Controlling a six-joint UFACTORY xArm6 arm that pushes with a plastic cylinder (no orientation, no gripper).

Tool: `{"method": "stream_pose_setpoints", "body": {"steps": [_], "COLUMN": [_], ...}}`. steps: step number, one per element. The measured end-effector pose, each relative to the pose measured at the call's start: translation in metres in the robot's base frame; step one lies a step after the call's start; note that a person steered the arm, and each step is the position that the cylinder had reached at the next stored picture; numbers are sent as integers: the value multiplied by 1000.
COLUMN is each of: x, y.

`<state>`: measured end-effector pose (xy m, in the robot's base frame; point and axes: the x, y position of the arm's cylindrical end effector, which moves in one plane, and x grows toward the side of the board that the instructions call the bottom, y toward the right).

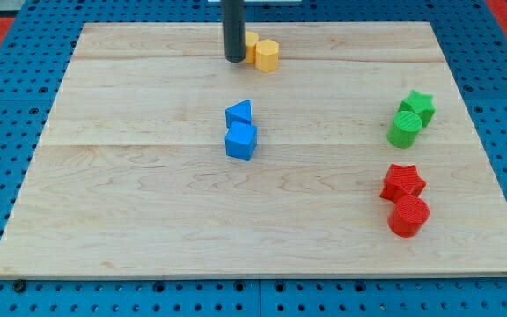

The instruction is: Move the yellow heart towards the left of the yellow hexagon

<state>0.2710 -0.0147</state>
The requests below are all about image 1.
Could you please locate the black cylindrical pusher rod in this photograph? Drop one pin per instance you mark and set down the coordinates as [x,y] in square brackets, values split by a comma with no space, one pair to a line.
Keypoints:
[233,23]

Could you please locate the yellow heart block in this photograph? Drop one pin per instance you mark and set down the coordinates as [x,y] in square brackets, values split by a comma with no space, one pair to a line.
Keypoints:
[251,40]

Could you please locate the yellow hexagon block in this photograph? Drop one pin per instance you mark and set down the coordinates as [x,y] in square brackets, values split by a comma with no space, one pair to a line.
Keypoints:
[267,55]

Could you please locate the blue triangle block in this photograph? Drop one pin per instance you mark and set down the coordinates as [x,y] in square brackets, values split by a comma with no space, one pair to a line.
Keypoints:
[240,112]

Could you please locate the blue cube block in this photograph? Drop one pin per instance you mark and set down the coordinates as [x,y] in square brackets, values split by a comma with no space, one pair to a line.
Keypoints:
[241,140]

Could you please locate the light wooden board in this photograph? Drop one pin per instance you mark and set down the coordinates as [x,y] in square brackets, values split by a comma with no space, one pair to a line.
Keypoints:
[131,180]

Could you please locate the green cylinder block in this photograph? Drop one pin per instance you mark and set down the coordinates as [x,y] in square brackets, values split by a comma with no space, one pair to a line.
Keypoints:
[404,129]

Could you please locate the green star block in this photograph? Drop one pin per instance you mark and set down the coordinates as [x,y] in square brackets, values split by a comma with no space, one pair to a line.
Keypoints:
[420,104]

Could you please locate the red star block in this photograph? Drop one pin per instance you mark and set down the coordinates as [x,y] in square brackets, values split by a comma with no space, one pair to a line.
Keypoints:
[401,181]

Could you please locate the red cylinder block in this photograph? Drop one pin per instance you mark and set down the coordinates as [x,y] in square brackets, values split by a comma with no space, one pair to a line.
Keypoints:
[410,213]

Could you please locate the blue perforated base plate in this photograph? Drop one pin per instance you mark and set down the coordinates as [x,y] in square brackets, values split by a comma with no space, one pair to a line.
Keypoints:
[34,56]

